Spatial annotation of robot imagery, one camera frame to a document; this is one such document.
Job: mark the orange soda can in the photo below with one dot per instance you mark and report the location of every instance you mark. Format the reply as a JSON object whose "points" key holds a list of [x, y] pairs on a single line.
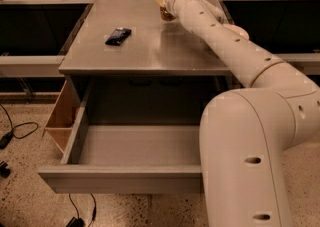
{"points": [[165, 15]]}

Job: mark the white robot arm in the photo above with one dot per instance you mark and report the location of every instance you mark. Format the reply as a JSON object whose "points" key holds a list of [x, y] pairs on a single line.
{"points": [[244, 132]]}

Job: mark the grey drawer cabinet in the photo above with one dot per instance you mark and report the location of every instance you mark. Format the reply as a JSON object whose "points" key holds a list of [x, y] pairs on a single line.
{"points": [[156, 50]]}

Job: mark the open grey top drawer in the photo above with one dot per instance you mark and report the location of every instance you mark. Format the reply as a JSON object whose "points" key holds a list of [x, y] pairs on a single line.
{"points": [[134, 138]]}

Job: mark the black snack packet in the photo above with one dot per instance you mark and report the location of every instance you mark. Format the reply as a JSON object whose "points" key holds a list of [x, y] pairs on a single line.
{"points": [[118, 36]]}

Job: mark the white bowl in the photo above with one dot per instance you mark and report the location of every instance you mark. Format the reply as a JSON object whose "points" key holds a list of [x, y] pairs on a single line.
{"points": [[234, 32]]}

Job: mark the black plug left floor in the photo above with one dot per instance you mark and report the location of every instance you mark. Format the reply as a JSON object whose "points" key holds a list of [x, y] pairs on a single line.
{"points": [[4, 170]]}

